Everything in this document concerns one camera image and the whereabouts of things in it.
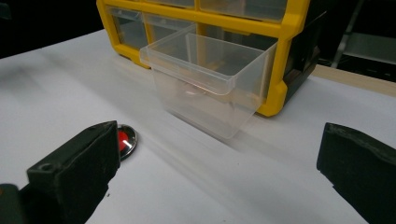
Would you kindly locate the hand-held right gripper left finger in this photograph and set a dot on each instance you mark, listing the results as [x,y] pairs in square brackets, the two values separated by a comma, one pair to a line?
[74,174]

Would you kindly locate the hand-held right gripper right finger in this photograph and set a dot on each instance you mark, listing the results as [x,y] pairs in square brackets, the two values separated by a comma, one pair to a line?
[361,168]

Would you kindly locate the red round badge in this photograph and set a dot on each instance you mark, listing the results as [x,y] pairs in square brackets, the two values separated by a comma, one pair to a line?
[126,140]

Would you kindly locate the yellow drawer cabinet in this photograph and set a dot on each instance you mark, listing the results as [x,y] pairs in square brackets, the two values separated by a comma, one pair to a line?
[280,28]

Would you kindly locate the clear plastic drawer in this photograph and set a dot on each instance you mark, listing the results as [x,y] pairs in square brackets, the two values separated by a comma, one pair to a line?
[214,81]

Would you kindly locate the metal stand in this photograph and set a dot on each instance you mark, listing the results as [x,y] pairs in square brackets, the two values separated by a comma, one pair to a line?
[361,40]

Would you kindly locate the closed clear small drawer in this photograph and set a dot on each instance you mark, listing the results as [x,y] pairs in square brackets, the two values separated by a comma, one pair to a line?
[129,31]

